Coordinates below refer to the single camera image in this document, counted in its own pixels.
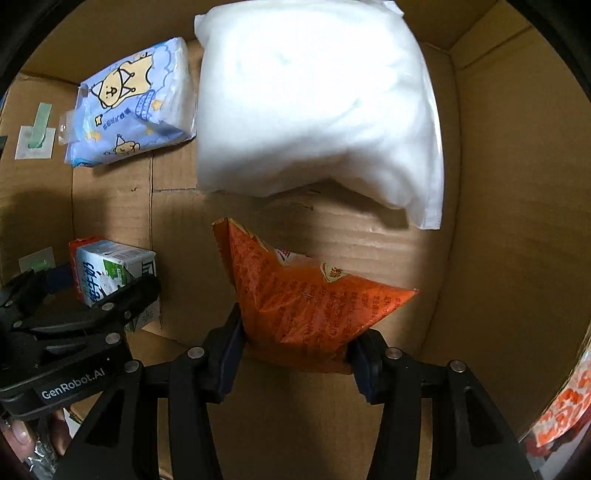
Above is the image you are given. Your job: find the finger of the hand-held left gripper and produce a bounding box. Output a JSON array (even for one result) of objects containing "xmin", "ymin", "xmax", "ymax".
[
  {"xmin": 0, "ymin": 262, "xmax": 77, "ymax": 319},
  {"xmin": 21, "ymin": 276, "xmax": 162, "ymax": 339}
]

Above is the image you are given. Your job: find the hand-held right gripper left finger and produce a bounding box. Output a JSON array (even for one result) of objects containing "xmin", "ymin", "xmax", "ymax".
[{"xmin": 53, "ymin": 302, "xmax": 245, "ymax": 480}]

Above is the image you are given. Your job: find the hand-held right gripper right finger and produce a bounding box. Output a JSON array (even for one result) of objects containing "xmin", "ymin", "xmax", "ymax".
[{"xmin": 346, "ymin": 330, "xmax": 536, "ymax": 480}]

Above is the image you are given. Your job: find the milk carton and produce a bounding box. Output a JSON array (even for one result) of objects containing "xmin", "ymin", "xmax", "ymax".
[{"xmin": 69, "ymin": 236, "xmax": 162, "ymax": 334}]

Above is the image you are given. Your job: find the orange snack bag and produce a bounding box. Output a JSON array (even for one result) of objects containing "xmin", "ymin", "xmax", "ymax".
[{"xmin": 212, "ymin": 217, "xmax": 420, "ymax": 376}]

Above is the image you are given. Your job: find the cardboard box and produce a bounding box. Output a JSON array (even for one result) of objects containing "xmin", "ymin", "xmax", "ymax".
[{"xmin": 0, "ymin": 0, "xmax": 591, "ymax": 480}]

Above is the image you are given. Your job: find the person's left hand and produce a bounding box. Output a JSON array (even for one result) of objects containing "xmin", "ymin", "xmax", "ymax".
[{"xmin": 0, "ymin": 408, "xmax": 74, "ymax": 462}]

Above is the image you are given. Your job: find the green tape label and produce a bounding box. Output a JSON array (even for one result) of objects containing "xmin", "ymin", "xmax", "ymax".
[{"xmin": 18, "ymin": 247, "xmax": 57, "ymax": 274}]

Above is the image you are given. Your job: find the silver foil wrapper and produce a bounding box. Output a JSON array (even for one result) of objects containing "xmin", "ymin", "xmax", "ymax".
[{"xmin": 21, "ymin": 434, "xmax": 61, "ymax": 476}]

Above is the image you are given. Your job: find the green white adhesive hook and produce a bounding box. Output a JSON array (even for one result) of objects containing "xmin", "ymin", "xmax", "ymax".
[{"xmin": 15, "ymin": 103, "xmax": 57, "ymax": 160}]

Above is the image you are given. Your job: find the blue cartoon tissue pack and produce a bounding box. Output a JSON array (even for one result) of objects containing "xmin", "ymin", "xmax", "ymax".
[{"xmin": 58, "ymin": 38, "xmax": 197, "ymax": 169}]

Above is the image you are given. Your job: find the orange printed package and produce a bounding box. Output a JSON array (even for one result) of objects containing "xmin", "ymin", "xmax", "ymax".
[{"xmin": 525, "ymin": 348, "xmax": 591, "ymax": 480}]

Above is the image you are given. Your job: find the white stuffing bag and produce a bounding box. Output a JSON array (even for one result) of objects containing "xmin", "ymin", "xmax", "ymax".
[{"xmin": 194, "ymin": 0, "xmax": 445, "ymax": 230}]

